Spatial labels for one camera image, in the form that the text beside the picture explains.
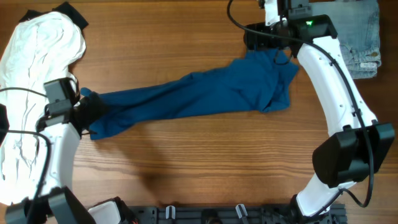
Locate white garment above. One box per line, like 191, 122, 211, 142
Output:
1, 12, 86, 205

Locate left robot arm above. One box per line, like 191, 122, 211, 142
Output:
5, 78, 139, 224

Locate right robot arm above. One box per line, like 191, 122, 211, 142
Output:
244, 0, 395, 223

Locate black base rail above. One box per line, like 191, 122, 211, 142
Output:
124, 203, 346, 224

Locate blue polo shirt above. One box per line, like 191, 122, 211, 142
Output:
90, 49, 299, 140

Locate folded light blue jeans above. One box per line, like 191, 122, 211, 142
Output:
312, 0, 381, 79

